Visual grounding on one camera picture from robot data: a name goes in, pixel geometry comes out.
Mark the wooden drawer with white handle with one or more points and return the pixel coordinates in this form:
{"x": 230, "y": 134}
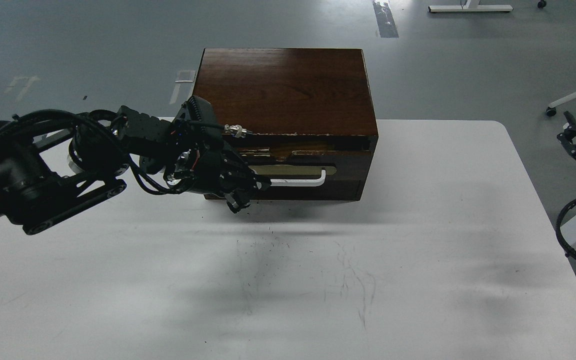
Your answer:
{"x": 346, "y": 160}

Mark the white desk leg base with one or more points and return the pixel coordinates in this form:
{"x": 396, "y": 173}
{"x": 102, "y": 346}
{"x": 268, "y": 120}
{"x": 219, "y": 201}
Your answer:
{"x": 470, "y": 6}

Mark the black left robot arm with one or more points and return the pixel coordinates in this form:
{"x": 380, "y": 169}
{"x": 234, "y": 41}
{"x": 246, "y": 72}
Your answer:
{"x": 55, "y": 164}

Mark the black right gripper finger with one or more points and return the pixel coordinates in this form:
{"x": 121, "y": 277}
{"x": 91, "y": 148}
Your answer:
{"x": 570, "y": 125}
{"x": 565, "y": 139}

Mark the dark wooden drawer cabinet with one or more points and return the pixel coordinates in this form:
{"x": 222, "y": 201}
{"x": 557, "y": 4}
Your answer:
{"x": 289, "y": 91}

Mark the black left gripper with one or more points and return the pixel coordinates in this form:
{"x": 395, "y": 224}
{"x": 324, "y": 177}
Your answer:
{"x": 203, "y": 163}

